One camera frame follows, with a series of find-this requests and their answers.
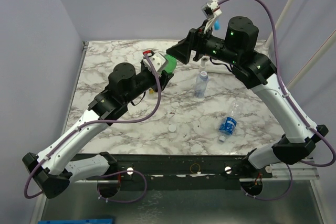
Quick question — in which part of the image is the small clear water bottle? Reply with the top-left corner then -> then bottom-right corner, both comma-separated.
194,71 -> 208,98

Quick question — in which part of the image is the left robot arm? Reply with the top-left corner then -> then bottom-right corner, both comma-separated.
22,60 -> 174,199

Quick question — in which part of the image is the white pipe frame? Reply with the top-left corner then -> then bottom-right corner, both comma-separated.
199,0 -> 336,91

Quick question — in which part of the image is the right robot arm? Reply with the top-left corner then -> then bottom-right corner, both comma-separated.
166,16 -> 329,178

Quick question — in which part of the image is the blue bin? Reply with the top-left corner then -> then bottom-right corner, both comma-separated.
37,218 -> 114,224

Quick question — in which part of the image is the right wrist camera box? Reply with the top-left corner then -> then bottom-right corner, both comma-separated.
201,0 -> 222,31

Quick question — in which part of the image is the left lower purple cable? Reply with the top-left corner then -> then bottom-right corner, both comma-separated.
97,170 -> 148,204

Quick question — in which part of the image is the blue faucet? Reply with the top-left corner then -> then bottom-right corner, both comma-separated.
214,20 -> 221,30

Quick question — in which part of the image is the white bottle cap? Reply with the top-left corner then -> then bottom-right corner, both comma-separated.
168,124 -> 177,132

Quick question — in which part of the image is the large clear plastic bottle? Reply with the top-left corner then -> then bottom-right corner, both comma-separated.
149,88 -> 155,95

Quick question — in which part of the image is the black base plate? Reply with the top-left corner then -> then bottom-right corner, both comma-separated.
70,152 -> 274,192

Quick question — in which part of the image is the blue label clear bottle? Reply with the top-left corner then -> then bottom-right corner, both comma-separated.
218,100 -> 243,143

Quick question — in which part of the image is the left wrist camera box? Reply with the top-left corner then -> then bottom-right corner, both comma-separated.
143,50 -> 168,76

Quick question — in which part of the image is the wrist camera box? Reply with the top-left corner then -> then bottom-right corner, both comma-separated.
143,50 -> 168,76
201,0 -> 222,31

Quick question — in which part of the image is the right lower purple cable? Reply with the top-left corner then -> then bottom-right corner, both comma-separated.
243,165 -> 293,201

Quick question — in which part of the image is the green plastic bottle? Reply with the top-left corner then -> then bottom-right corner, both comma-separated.
164,54 -> 177,73

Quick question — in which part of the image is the aluminium rail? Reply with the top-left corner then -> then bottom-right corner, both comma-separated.
270,162 -> 320,180

